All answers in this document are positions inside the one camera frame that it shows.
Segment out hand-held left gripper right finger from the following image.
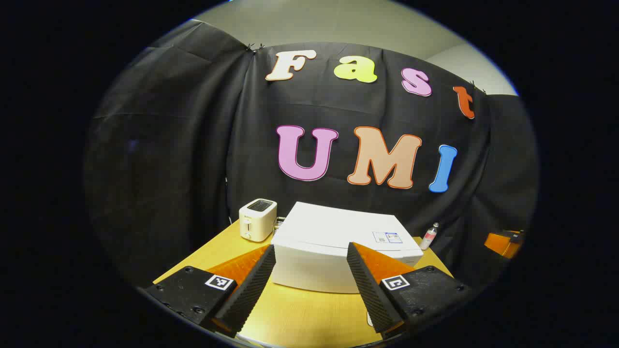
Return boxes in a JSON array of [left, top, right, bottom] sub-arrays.
[[347, 242, 477, 340]]

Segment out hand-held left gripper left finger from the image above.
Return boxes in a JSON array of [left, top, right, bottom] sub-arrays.
[[145, 244, 277, 339]]

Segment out white microwave oven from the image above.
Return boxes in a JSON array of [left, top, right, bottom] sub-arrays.
[[270, 202, 424, 294]]

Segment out cream toaster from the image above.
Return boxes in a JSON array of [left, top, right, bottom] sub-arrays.
[[239, 198, 278, 242]]

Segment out small clear bottle pink label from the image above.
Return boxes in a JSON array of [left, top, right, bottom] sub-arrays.
[[420, 222, 440, 250]]

